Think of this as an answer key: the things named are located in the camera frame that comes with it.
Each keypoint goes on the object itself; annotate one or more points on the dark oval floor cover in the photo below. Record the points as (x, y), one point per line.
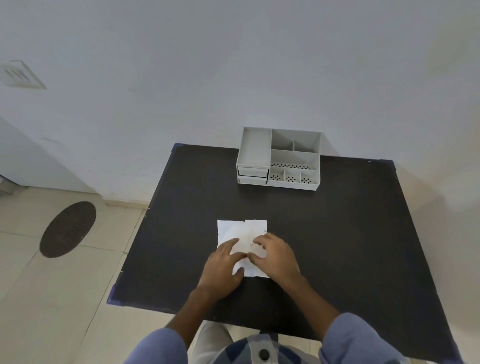
(67, 229)

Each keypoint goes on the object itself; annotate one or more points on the white paper sheet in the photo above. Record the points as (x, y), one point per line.
(234, 230)

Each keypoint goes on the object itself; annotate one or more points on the person's left forearm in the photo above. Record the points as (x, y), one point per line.
(198, 315)

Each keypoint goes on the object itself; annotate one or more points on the blue checked shirt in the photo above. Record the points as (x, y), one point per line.
(360, 345)

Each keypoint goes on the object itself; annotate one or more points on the person's left thumb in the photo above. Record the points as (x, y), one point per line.
(239, 271)

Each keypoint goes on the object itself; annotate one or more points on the black shirt button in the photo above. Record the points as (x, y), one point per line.
(264, 354)

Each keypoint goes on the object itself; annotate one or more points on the person's right forearm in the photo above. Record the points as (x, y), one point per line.
(311, 303)

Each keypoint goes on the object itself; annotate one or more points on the grey organizer drawer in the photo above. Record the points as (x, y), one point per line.
(253, 173)
(252, 179)

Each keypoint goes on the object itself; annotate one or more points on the person's right hand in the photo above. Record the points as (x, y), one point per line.
(279, 262)

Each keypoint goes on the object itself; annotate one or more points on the person's right thumb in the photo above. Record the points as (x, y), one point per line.
(255, 258)

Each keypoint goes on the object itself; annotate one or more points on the white wall vent cover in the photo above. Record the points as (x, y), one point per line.
(20, 75)

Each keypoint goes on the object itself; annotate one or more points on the blue table corner guard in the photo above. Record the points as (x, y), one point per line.
(177, 146)
(113, 294)

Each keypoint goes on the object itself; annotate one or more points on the white cabinet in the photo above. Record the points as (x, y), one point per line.
(33, 161)

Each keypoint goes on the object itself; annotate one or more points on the black square table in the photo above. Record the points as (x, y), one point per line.
(337, 232)

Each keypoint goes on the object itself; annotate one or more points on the grey plastic desk organizer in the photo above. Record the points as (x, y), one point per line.
(288, 161)

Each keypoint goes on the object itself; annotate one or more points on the beige trousers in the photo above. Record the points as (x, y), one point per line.
(212, 343)

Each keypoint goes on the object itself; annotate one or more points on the person's left hand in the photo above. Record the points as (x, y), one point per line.
(219, 272)

